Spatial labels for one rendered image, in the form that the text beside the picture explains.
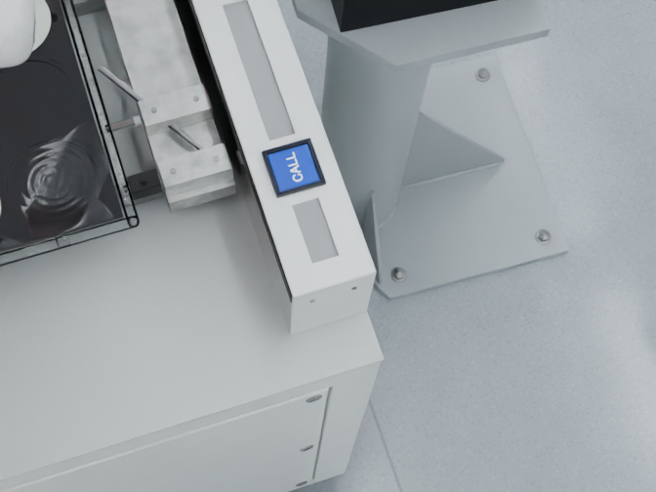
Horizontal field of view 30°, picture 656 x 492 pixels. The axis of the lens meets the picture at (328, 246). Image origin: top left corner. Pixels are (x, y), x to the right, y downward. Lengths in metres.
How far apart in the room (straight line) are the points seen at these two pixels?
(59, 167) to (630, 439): 1.27
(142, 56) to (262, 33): 0.17
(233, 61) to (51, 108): 0.22
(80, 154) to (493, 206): 1.14
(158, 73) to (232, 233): 0.21
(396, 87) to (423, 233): 0.59
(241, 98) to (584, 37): 1.34
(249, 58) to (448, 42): 0.30
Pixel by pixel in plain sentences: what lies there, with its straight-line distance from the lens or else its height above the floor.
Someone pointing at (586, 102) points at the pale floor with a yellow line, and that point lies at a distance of 2.53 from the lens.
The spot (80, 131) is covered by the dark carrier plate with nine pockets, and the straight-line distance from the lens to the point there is 1.44.
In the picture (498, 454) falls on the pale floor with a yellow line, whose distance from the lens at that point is 2.26.
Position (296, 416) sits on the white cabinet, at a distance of 1.55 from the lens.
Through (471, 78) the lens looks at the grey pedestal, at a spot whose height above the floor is 0.01.
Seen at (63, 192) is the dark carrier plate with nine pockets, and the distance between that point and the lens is 1.41.
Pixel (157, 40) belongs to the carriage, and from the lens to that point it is 1.51.
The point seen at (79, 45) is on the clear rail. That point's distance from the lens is 1.49.
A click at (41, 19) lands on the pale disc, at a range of 1.52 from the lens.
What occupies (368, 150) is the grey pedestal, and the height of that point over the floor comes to 0.38.
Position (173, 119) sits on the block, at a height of 0.91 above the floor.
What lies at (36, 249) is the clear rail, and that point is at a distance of 1.39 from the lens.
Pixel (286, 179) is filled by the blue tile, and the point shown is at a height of 0.96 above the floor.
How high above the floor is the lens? 2.18
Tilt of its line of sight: 69 degrees down
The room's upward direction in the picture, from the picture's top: 7 degrees clockwise
